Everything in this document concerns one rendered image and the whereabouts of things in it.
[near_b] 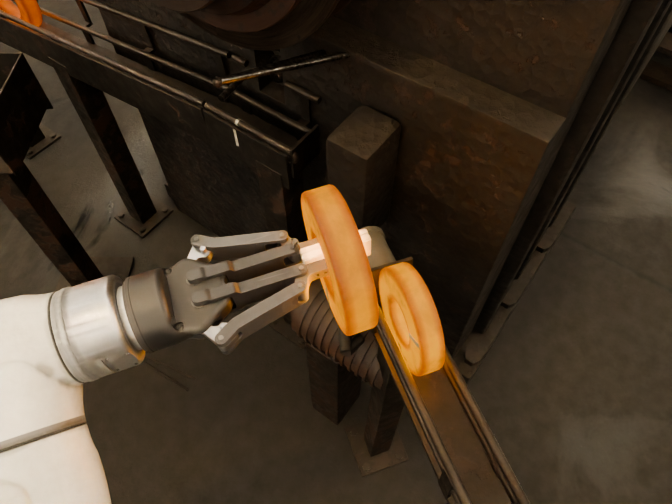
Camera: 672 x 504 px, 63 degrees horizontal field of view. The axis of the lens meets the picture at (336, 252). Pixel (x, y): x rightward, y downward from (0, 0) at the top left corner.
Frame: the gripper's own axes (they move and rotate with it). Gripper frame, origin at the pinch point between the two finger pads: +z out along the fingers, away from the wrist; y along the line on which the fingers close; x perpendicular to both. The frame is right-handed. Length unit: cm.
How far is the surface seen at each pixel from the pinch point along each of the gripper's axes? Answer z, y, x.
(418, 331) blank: 8.3, 4.6, -16.2
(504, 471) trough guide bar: 12.1, 21.9, -22.6
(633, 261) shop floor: 98, -25, -97
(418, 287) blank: 10.3, -0.4, -14.7
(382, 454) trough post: 6, 2, -92
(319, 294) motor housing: 0.7, -16.8, -39.1
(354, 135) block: 11.3, -26.0, -12.7
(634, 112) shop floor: 137, -79, -99
